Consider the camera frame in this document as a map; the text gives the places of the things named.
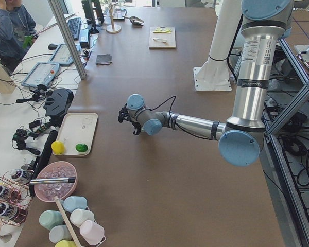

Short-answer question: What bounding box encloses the light blue cup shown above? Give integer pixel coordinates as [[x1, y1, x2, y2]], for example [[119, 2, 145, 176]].
[[63, 196, 88, 213]]

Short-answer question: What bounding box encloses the black keyboard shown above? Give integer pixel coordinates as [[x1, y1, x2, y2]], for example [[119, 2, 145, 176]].
[[67, 17, 81, 40]]

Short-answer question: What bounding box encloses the person in blue hoodie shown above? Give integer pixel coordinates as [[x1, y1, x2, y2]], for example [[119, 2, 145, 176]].
[[0, 0, 38, 71]]

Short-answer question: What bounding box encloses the pink cup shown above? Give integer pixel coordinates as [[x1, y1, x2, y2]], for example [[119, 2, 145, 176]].
[[79, 220, 105, 246]]

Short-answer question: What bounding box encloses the near teach pendant tablet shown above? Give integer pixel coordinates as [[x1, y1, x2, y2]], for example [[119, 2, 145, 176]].
[[21, 62, 60, 88]]

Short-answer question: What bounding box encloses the white cup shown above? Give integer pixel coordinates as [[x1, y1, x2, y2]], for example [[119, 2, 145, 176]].
[[70, 208, 95, 228]]

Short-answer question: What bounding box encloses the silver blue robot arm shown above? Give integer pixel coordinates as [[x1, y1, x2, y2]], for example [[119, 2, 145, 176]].
[[118, 1, 294, 166]]

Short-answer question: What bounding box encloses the green cup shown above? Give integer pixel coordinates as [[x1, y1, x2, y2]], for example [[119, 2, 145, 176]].
[[39, 210, 63, 230]]

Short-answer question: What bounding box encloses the aluminium frame post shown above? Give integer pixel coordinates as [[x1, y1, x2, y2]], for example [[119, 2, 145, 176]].
[[48, 0, 87, 80]]

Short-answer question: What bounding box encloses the yellow lemon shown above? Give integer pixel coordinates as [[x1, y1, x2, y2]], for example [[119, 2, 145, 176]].
[[51, 140, 65, 155]]

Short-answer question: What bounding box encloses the teach pendant tablet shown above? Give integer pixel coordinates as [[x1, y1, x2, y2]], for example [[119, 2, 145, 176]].
[[49, 44, 73, 66], [21, 62, 60, 88]]

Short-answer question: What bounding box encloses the grey folded cloth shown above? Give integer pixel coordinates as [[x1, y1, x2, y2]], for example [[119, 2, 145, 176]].
[[95, 54, 112, 65]]

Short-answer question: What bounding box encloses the bamboo cutting board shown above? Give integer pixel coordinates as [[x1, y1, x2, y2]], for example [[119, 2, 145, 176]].
[[148, 27, 176, 49]]

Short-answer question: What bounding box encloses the metal scoop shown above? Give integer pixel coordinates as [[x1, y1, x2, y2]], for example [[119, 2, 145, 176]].
[[123, 15, 144, 26]]

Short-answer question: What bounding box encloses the wooden mug tree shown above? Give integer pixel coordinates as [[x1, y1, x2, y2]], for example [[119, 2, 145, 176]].
[[106, 3, 122, 34]]

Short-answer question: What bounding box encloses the cream plastic tray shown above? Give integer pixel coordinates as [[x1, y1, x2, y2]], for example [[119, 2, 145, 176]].
[[53, 113, 98, 156]]

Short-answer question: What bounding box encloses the white ceramic spoon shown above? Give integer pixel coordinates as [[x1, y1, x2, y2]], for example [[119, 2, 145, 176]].
[[152, 37, 167, 43]]

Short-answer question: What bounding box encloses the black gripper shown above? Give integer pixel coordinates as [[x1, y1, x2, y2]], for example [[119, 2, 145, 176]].
[[131, 121, 142, 135]]

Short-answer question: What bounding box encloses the white camera post with base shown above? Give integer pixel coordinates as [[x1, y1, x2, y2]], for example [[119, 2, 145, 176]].
[[193, 0, 243, 91]]

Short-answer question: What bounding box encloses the green lime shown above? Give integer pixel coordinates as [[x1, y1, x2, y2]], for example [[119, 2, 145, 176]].
[[75, 143, 89, 153]]

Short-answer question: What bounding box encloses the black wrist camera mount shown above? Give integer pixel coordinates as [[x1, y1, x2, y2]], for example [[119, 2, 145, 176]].
[[118, 104, 131, 123]]

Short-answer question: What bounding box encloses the pink bowl with ice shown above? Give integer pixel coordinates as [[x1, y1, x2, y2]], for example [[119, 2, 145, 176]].
[[34, 161, 78, 202]]

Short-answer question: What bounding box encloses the far teach pendant tablet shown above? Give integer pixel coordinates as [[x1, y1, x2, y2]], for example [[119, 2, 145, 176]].
[[49, 44, 73, 66]]

